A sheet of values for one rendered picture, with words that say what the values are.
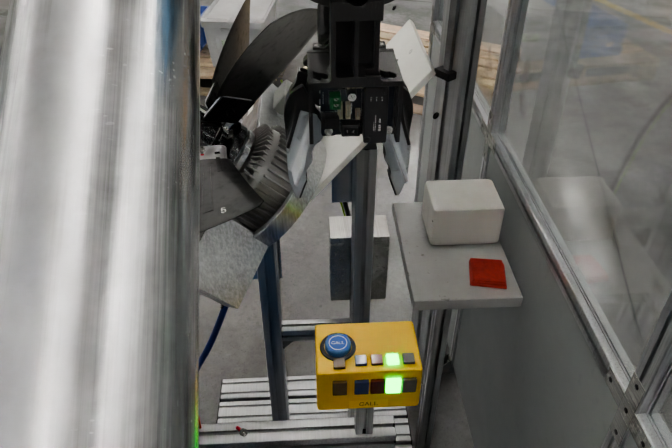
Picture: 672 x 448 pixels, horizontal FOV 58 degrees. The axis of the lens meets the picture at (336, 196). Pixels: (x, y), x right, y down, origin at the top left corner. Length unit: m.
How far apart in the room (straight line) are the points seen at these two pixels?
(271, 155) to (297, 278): 1.47
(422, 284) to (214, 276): 0.46
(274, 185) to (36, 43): 0.99
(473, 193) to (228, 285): 0.62
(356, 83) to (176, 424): 0.31
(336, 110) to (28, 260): 0.32
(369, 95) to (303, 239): 2.38
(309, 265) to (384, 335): 1.73
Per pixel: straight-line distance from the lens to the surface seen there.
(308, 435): 1.13
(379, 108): 0.46
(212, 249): 1.21
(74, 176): 0.21
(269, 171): 1.20
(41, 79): 0.23
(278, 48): 1.14
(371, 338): 0.98
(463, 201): 1.45
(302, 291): 2.57
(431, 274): 1.40
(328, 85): 0.45
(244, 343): 2.41
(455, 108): 1.57
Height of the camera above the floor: 1.81
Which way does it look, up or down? 36 degrees down
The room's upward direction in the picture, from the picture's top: straight up
